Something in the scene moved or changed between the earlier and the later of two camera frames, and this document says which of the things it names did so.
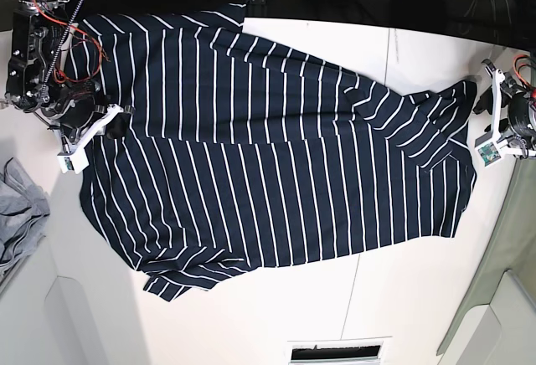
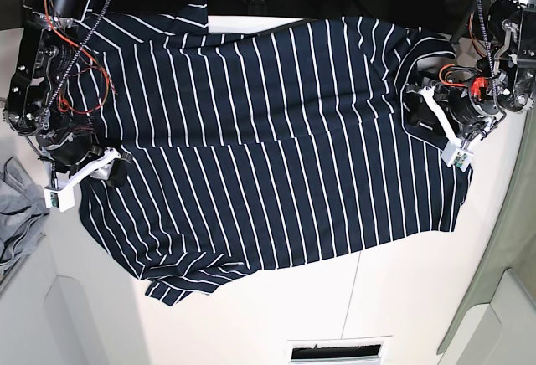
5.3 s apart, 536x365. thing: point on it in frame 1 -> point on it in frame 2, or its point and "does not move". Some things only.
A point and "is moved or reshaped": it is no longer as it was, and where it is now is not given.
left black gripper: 81,110 -> 70,148
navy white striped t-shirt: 244,152 is moved or reshaped
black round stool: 418,6 does not move
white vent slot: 337,350 does not move
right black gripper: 518,110 -> 461,105
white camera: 75,161 -> 62,197
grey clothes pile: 24,212 does not move
